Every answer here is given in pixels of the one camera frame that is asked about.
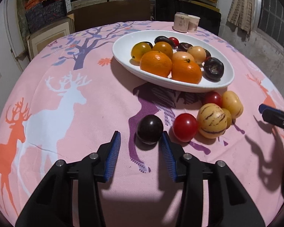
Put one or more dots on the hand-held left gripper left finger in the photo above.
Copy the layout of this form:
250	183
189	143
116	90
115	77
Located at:
113	156

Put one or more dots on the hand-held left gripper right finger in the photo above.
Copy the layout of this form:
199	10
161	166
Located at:
169	157

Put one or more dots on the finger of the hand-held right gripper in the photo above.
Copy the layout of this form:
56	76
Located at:
262	108
278	120

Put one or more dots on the dark purple plum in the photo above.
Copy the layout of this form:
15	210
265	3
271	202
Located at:
149	132

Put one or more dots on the dark brown water chestnut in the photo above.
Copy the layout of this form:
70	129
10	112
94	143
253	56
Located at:
207	54
213	69
184	46

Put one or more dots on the pale yellow tomato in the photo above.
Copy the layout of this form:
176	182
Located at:
181	56

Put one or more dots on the white oval plate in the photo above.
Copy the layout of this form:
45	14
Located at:
124	52

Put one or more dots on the red cherry tomato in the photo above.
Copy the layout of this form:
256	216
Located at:
213	98
175	41
185	127

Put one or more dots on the small yellow fruit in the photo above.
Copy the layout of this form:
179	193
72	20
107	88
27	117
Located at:
228	118

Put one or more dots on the pink deer print tablecloth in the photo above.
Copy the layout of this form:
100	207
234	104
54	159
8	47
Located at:
85	123

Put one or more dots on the striped yellow pepino melon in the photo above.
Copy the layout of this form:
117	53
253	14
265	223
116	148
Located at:
211	120

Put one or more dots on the large orange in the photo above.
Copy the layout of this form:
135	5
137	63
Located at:
187	72

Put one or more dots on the glass block window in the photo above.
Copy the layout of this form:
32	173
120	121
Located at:
274	21

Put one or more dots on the orange mandarin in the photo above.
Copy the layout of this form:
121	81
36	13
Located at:
156	64

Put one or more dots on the beige checked curtain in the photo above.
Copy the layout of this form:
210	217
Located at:
241	9

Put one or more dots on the orange yellow tomato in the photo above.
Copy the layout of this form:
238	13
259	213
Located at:
162	49
140	51

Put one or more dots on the paper cup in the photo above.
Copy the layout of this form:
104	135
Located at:
194	23

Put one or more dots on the black chair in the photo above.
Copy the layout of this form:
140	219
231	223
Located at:
203	14

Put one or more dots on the oblong dark purple fruit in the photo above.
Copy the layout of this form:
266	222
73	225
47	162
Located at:
163	39

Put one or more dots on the beige beverage can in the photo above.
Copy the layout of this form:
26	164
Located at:
181	22

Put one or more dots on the framed picture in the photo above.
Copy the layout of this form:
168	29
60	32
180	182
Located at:
49	37

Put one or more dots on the brown chair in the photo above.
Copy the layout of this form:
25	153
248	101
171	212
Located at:
109	14

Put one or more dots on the white door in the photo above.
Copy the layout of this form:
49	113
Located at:
12	35

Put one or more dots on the patterned fabric bin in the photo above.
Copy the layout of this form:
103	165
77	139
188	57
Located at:
47	11

